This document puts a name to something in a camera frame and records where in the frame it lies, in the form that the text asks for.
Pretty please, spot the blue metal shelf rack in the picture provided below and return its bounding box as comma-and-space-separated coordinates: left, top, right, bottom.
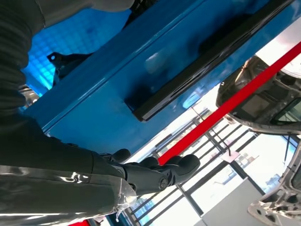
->
23, 0, 301, 155

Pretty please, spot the blue plastic tray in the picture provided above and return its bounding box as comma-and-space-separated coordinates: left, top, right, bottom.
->
23, 8, 132, 97

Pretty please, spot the small black bracket part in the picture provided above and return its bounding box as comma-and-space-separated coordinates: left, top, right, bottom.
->
47, 51, 93, 87

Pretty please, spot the red barrier tape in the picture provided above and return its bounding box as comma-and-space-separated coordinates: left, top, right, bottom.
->
157, 40, 301, 166

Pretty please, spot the white car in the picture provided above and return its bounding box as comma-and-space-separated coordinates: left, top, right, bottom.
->
216, 17, 301, 135

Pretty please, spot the grey car body frame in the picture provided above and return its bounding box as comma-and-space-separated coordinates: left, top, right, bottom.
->
247, 142, 301, 226

